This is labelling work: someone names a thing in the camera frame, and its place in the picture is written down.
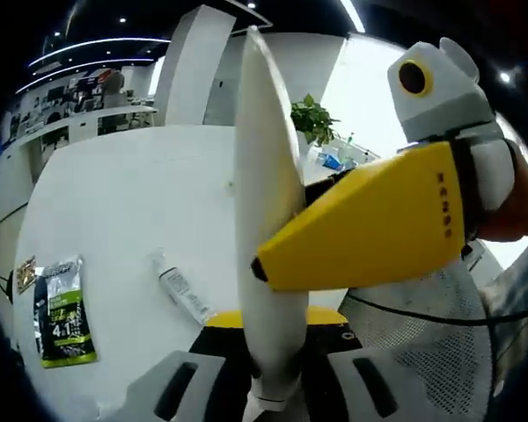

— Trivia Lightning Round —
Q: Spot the potted green plant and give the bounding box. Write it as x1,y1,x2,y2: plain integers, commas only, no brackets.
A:
290,92,342,164

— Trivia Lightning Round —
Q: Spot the curved ceiling light strip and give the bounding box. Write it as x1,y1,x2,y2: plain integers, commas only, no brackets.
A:
15,56,158,96
28,37,172,67

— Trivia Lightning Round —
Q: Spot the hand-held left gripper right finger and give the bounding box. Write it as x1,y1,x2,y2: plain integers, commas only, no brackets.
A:
301,306,488,422

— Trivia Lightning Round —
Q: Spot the long white office counter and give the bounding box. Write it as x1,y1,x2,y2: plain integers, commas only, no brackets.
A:
0,105,159,212

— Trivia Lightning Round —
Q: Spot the gold foil skincare sachet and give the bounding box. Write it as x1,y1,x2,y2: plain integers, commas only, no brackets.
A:
15,256,39,296

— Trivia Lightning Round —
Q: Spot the straight ceiling light strip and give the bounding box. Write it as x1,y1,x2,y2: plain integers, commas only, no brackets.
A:
339,0,366,33

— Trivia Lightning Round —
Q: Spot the person's grey-blue clothing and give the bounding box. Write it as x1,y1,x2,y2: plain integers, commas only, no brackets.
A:
479,236,528,397

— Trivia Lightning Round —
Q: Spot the green silver skincare sachet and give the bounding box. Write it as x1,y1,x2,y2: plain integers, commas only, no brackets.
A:
33,253,99,369

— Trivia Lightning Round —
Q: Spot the white skincare tube black ring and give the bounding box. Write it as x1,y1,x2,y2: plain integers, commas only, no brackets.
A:
233,25,312,422

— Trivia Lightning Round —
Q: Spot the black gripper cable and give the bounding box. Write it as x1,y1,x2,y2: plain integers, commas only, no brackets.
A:
345,292,528,329

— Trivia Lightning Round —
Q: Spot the person's right hand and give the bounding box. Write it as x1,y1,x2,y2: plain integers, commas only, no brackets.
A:
474,147,528,244

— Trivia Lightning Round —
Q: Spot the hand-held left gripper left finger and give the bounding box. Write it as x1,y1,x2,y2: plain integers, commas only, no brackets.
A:
125,309,252,422

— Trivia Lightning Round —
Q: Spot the small silver skincare tube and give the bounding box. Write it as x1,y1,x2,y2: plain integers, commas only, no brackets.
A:
151,248,217,325

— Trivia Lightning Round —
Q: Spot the grey mesh office chair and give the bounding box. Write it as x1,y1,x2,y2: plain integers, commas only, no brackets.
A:
336,258,502,422

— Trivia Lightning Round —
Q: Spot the blue packet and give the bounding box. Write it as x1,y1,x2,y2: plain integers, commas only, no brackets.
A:
314,151,348,172

